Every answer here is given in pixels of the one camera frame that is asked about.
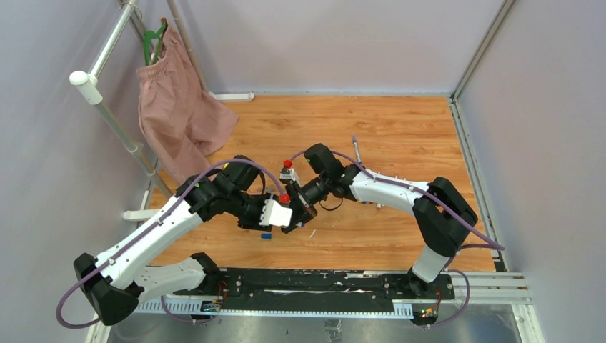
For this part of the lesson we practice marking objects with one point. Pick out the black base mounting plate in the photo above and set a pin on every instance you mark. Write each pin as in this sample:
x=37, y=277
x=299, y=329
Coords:
x=321, y=291

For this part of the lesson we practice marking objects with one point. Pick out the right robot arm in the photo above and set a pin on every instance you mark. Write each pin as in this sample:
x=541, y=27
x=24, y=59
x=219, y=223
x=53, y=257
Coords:
x=443, y=216

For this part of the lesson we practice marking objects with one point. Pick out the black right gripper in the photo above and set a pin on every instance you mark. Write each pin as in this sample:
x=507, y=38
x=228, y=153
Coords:
x=302, y=208

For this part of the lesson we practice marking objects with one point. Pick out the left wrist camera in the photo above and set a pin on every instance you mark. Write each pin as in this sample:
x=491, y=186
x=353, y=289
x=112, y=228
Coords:
x=275, y=214

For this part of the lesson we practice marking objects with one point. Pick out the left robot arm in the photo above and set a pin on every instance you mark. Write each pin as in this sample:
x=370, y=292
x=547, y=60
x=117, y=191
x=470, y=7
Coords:
x=116, y=281

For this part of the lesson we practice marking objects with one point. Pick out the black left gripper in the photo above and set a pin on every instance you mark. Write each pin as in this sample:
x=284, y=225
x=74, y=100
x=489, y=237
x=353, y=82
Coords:
x=254, y=224

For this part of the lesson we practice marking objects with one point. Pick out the grey aluminium frame rail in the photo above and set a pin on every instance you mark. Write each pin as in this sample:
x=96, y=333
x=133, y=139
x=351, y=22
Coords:
x=518, y=299

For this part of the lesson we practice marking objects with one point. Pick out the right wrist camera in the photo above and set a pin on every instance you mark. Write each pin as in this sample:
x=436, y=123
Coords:
x=287, y=174

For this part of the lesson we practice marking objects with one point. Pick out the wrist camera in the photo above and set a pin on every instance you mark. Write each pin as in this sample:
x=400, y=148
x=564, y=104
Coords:
x=287, y=174
x=275, y=214

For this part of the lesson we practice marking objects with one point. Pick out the grey cap marker pen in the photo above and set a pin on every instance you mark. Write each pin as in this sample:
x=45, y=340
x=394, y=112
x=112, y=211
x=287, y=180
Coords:
x=356, y=149

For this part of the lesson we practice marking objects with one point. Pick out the green clothes hanger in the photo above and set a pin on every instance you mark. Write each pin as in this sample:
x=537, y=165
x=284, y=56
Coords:
x=153, y=43

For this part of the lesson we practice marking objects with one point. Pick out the pink cloth shorts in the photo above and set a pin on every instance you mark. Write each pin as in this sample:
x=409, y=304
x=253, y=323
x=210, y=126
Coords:
x=181, y=123

